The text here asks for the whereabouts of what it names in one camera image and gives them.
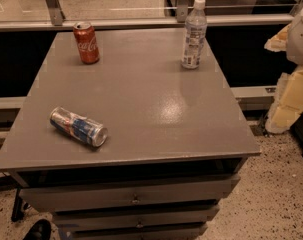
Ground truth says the clear plastic water bottle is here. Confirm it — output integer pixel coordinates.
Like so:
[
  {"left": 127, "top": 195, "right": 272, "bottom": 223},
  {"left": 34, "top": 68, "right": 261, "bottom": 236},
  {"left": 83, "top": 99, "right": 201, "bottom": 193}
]
[{"left": 181, "top": 0, "right": 207, "bottom": 69}]

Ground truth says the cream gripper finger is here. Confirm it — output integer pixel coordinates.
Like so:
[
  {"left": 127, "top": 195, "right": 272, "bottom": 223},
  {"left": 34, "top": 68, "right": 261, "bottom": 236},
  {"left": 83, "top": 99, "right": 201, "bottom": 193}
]
[
  {"left": 264, "top": 24, "right": 290, "bottom": 52},
  {"left": 265, "top": 66, "right": 303, "bottom": 134}
]

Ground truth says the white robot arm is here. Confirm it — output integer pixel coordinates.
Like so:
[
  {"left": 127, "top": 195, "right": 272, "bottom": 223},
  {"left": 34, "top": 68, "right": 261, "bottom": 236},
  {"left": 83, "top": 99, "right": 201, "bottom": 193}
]
[{"left": 264, "top": 8, "right": 303, "bottom": 134}]

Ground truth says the red coke can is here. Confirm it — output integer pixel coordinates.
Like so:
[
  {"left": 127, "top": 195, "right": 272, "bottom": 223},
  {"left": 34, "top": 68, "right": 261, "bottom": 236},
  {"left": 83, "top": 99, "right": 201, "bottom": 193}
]
[{"left": 73, "top": 22, "right": 100, "bottom": 64}]

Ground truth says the grey drawer cabinet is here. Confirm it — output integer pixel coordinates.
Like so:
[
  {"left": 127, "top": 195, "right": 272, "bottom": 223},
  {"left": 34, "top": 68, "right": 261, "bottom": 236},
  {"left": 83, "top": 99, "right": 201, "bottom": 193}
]
[{"left": 0, "top": 29, "right": 259, "bottom": 240}]

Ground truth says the blue silver redbull can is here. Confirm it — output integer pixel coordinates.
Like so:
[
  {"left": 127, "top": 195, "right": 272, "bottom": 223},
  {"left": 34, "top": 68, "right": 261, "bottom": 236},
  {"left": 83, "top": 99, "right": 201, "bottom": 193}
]
[{"left": 50, "top": 107, "right": 108, "bottom": 147}]

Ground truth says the black caster wheel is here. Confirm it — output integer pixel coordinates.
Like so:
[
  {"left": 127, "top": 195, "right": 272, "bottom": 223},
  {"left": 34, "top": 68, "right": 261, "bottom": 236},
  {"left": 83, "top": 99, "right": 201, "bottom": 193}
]
[{"left": 23, "top": 219, "right": 51, "bottom": 240}]

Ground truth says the grey metal railing frame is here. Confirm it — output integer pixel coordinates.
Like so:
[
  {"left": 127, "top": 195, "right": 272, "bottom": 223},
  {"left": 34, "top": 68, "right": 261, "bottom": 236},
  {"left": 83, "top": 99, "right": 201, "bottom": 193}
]
[{"left": 0, "top": 0, "right": 303, "bottom": 97}]

